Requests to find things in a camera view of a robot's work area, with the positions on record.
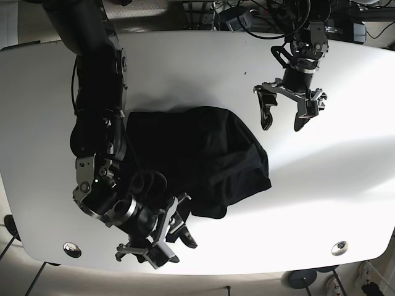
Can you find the silver table grommet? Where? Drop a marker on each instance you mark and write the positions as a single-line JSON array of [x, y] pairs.
[[340, 248], [72, 250]]

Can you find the round black stand base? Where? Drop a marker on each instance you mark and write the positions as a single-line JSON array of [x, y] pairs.
[[299, 279]]

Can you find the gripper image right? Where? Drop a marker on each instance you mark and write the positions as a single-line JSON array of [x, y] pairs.
[[267, 95]]

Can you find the right silver table grommet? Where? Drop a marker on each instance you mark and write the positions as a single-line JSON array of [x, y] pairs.
[[340, 248]]

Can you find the black T-shirt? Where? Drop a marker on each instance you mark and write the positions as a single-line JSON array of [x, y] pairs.
[[206, 152]]

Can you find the black power box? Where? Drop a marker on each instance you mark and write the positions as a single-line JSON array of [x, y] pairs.
[[232, 18]]

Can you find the grey wrist camera image right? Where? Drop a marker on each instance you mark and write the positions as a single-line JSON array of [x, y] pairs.
[[308, 109]]

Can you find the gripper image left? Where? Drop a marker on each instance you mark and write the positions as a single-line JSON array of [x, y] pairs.
[[145, 227]]

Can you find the left silver table grommet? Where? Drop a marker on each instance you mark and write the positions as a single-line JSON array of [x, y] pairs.
[[72, 250]]

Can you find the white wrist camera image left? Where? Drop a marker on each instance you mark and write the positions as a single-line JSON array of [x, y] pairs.
[[159, 254]]

